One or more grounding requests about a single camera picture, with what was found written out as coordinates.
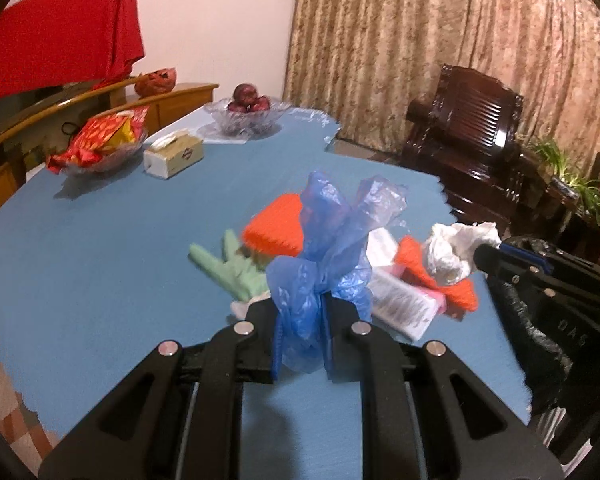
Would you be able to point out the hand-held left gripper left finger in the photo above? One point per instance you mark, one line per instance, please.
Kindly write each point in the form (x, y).
(260, 345)

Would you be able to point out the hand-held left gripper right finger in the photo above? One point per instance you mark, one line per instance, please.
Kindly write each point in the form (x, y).
(341, 345)

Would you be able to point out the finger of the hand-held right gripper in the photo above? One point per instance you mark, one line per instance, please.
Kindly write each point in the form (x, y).
(527, 252)
(487, 259)

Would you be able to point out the white tissue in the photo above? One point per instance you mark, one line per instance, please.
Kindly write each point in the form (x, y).
(450, 255)

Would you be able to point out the white carton box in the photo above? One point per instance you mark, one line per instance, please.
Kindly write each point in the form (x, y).
(400, 305)

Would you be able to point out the blue plastic bag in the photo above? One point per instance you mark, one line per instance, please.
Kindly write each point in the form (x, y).
(330, 240)

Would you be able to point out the white foam fruit net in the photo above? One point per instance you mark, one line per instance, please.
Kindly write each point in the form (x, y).
(242, 309)

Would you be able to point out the orange cloth piece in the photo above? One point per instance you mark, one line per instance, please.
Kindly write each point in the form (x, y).
(462, 297)

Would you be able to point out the dark wooden side table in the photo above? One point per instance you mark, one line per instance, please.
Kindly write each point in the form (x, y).
(560, 215)

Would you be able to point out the pink foam fruit net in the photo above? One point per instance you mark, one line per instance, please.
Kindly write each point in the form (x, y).
(437, 302)

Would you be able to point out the green potted plant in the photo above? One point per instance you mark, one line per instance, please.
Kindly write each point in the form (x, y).
(577, 180)

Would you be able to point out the dark wooden armchair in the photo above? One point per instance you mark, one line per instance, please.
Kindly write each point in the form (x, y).
(470, 125)

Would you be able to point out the white tissue box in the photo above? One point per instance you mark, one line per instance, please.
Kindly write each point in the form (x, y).
(172, 157)

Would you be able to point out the glass fruit bowl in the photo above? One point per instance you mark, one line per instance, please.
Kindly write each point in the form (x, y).
(247, 120)

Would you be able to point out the glass snack bowl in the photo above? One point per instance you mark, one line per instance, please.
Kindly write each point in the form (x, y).
(125, 152)

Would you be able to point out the small red apple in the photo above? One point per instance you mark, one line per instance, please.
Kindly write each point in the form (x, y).
(236, 106)
(261, 104)

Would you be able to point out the beige patterned curtain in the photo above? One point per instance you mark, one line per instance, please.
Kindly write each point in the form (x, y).
(405, 25)

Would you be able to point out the large red apple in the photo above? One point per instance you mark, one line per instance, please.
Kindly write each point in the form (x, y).
(245, 94)

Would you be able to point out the yellow snack packet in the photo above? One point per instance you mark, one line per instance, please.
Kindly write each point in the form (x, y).
(124, 132)

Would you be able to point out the wooden sideboard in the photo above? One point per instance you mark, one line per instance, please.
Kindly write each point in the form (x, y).
(180, 100)

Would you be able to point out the red snack packet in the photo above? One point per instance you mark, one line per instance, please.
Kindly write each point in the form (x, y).
(92, 137)

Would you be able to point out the orange plastic bag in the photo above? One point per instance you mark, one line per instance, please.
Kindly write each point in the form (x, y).
(155, 82)

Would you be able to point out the red cloth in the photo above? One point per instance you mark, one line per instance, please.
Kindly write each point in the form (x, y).
(65, 30)

